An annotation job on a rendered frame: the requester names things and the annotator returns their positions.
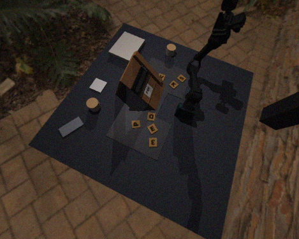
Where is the orange tile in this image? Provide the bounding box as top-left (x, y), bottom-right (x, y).
top-left (147, 124), bottom-right (158, 134)
top-left (169, 81), bottom-right (178, 89)

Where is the white paper ticket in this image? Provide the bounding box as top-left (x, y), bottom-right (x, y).
top-left (143, 84), bottom-right (153, 98)

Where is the brown wooden board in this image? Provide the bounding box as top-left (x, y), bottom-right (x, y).
top-left (115, 51), bottom-right (164, 110)

